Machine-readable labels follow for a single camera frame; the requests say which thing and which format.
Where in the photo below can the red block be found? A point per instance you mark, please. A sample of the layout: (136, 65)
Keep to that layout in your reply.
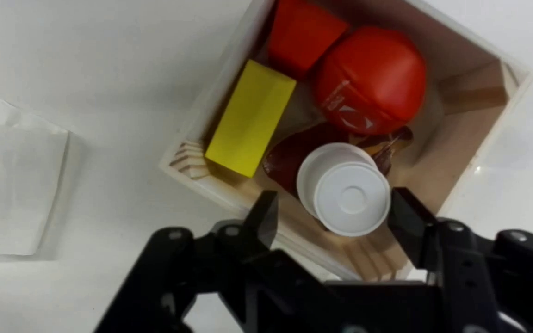
(303, 33)

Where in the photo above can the yellow block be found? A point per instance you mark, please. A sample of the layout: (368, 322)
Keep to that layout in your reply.
(249, 116)

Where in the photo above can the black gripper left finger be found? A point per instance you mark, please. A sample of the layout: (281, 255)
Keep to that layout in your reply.
(260, 224)

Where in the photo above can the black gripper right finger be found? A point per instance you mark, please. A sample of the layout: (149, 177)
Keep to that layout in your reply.
(410, 224)

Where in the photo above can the clear plastic bag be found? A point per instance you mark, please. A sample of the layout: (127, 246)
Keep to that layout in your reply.
(12, 177)

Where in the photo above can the white coffee pod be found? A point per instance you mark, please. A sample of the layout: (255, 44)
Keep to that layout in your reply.
(346, 190)

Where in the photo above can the red ball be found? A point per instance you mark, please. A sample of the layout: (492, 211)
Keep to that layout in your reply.
(370, 76)

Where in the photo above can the white container with food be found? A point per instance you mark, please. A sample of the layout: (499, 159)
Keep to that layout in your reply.
(462, 122)

